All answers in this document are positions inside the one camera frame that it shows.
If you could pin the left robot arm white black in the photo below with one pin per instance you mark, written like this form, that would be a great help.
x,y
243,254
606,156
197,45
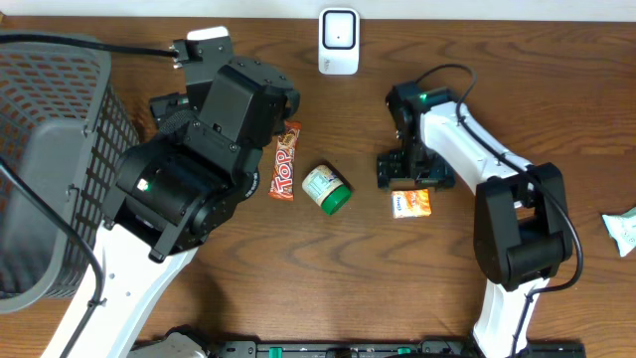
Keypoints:
x,y
170,192

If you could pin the white barcode scanner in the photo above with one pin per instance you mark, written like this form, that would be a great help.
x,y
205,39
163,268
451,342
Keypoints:
x,y
339,41

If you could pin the white jar green lid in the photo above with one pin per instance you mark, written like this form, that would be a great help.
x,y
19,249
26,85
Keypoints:
x,y
326,189

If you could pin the grey plastic shopping basket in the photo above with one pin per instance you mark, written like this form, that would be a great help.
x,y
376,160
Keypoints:
x,y
63,129

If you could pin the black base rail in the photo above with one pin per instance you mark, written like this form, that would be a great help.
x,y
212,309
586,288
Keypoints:
x,y
183,346

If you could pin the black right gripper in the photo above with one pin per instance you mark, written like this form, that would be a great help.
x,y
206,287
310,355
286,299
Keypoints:
x,y
388,164

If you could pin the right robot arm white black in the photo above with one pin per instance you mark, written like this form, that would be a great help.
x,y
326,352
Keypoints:
x,y
521,235

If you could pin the orange tissue pack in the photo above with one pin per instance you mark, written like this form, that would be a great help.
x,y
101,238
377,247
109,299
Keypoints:
x,y
411,204

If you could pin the chocolate bar wrapper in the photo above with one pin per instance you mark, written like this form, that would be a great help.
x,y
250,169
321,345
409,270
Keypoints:
x,y
281,186

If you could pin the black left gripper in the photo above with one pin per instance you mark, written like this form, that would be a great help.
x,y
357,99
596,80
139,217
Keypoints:
x,y
166,105

